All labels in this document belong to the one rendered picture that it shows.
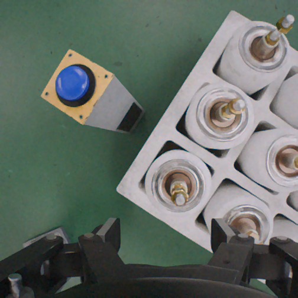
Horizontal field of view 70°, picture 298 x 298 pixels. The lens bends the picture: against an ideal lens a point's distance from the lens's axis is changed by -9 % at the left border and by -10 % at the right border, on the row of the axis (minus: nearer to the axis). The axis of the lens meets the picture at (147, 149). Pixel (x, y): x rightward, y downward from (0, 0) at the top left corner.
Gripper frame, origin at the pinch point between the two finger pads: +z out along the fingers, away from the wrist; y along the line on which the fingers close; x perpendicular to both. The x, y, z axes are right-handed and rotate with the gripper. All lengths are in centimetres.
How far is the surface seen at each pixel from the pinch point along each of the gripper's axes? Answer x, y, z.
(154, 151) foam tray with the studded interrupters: 5.5, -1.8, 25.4
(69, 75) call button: 14.4, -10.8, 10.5
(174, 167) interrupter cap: 3.3, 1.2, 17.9
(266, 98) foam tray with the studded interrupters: 14.4, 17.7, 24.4
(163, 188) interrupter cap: 0.4, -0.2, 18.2
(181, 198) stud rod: 0.7, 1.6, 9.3
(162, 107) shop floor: 16.3, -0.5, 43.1
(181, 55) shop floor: 29, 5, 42
